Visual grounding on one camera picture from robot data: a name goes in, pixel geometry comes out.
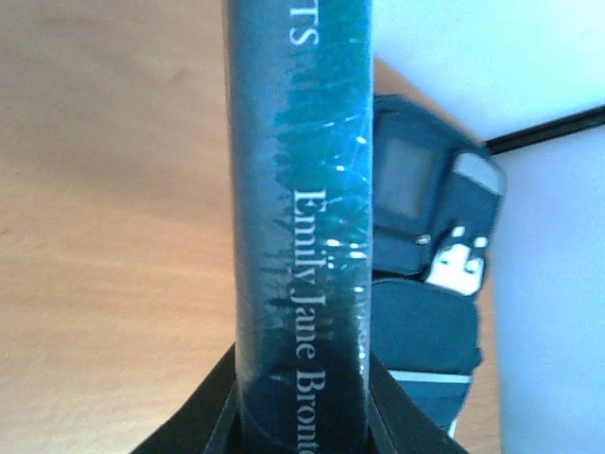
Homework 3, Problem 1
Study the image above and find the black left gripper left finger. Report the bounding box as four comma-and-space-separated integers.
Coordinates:
134, 347, 239, 454

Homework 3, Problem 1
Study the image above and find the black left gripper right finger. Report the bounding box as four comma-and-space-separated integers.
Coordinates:
367, 354, 466, 454

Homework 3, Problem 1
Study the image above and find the black frame post right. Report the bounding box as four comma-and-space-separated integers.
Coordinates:
486, 106, 605, 155

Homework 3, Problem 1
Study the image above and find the dark blue Wuthering Heights book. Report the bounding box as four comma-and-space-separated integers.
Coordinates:
224, 1, 373, 453

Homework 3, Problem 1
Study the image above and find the navy blue student backpack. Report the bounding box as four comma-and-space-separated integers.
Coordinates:
371, 95, 507, 434

